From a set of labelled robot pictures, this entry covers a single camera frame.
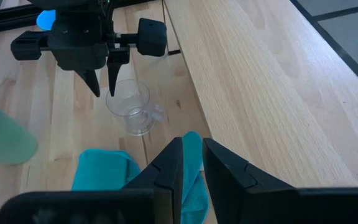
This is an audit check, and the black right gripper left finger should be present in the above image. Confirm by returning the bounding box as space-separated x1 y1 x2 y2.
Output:
0 137 185 224

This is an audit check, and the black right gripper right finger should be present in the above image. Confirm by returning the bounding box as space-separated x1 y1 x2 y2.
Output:
202 138 358 224

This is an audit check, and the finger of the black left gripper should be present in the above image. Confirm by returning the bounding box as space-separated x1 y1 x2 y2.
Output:
106 46 131 98
74 68 101 98

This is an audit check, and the clear glass mug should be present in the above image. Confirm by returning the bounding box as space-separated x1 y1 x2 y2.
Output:
105 78 167 137

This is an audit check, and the blue plastic mug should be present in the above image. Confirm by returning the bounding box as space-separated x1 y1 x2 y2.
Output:
35 9 57 32

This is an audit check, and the green plastic cup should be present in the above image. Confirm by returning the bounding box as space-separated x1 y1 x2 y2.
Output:
0 95 39 166

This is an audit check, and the wooden shelf board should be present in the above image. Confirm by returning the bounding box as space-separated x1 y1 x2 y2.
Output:
162 0 358 189

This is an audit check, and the teal cloth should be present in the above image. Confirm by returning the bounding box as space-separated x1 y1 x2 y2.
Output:
71 131 210 224

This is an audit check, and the black table frame rail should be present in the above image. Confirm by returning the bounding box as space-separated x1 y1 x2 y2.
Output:
0 2 45 55

